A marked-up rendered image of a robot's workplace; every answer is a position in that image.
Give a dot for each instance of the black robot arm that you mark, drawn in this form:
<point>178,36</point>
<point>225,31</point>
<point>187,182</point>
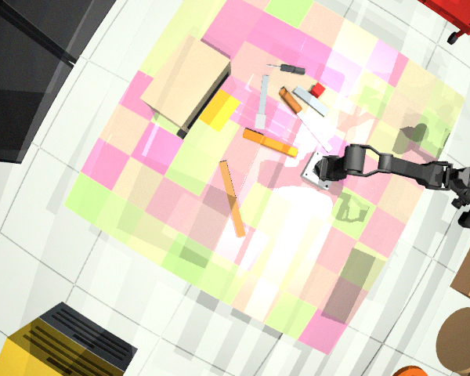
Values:
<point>431,175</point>

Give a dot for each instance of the red cube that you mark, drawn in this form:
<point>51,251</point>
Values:
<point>317,90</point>

